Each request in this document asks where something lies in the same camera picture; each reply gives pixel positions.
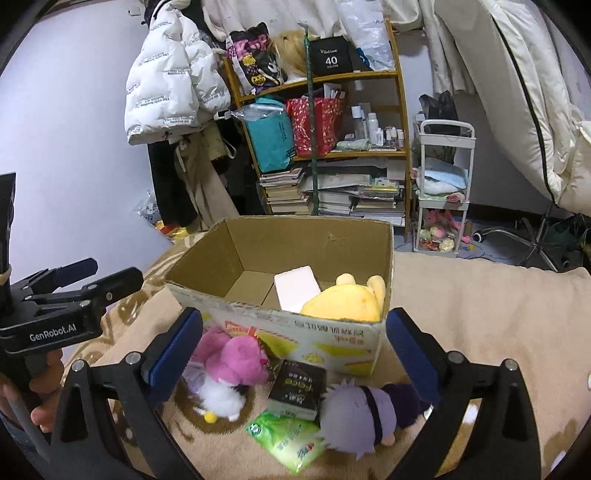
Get black printed tote bag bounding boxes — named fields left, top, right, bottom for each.
left=226, top=23, right=287, bottom=95

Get beige curtain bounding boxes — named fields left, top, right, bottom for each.
left=418, top=0, right=468, bottom=93

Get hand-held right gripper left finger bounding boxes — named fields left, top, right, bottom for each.
left=48, top=307, right=205, bottom=480

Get teal bag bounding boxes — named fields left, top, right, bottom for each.
left=245, top=97, right=296, bottom=174

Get cream padded coat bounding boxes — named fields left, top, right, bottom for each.
left=434, top=0, right=591, bottom=206

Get row of cosmetic bottles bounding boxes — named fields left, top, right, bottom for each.
left=344, top=104, right=407, bottom=151

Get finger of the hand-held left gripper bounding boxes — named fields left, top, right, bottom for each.
left=28, top=267, right=145, bottom=315
left=11, top=257, right=99, bottom=296

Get blond wig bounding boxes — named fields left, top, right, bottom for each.
left=270, top=31, right=319, bottom=79

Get black box with white print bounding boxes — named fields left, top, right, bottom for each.
left=307, top=36, right=354, bottom=75

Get stack of books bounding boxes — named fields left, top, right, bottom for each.
left=257, top=167, right=315, bottom=217

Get yellow and red packet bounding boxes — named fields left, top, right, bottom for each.
left=154, top=220, right=204, bottom=243

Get cardboard box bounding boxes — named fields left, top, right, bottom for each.
left=165, top=216, right=395, bottom=377

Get black hanging garment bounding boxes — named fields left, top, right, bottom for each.
left=148, top=138, right=199, bottom=227

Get pile of magazines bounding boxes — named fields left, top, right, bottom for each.
left=300, top=159, right=407, bottom=217

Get pink and white plush toy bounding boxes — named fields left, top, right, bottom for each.
left=185, top=329, right=271, bottom=424

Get chrome chair base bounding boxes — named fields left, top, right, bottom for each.
left=475, top=203, right=573, bottom=273

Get purple-haired plush doll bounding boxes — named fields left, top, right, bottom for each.
left=318, top=378, right=435, bottom=462

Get white plastic bag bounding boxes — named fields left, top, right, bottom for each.
left=337, top=0, right=395, bottom=72

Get green tissue packet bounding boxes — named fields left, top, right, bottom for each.
left=245, top=411, right=326, bottom=475

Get small black box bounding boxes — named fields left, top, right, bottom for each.
left=267, top=359, right=328, bottom=422

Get person's left hand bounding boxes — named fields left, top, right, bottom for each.
left=0, top=346, right=64, bottom=433

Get printed plastic bag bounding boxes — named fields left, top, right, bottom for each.
left=135, top=189, right=162, bottom=227

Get white puffer jacket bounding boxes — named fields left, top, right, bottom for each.
left=124, top=0, right=232, bottom=146

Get white rolling cart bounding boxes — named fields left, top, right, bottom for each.
left=412, top=119, right=476, bottom=256

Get beige hanging garment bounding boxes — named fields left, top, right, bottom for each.
left=178, top=124, right=241, bottom=232

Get green pole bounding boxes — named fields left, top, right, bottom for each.
left=302, top=37, right=320, bottom=217

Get green cloth pouch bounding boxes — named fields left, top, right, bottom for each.
left=336, top=138, right=376, bottom=153

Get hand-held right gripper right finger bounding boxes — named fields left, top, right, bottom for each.
left=385, top=308, right=541, bottom=480

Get folded cloths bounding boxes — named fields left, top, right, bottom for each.
left=412, top=157, right=469, bottom=201

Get beige patterned blanket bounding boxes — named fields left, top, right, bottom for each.
left=60, top=231, right=591, bottom=480

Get yellow plush toy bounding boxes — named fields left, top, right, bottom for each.
left=300, top=273, right=387, bottom=322

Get wooden shelf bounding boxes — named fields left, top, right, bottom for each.
left=224, top=18, right=411, bottom=241

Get cream hanging garment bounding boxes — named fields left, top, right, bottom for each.
left=203, top=0, right=342, bottom=47

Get red patterned bag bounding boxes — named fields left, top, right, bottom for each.
left=286, top=95, right=347, bottom=158

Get pile of small plush toys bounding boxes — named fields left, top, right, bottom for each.
left=418, top=208, right=467, bottom=252

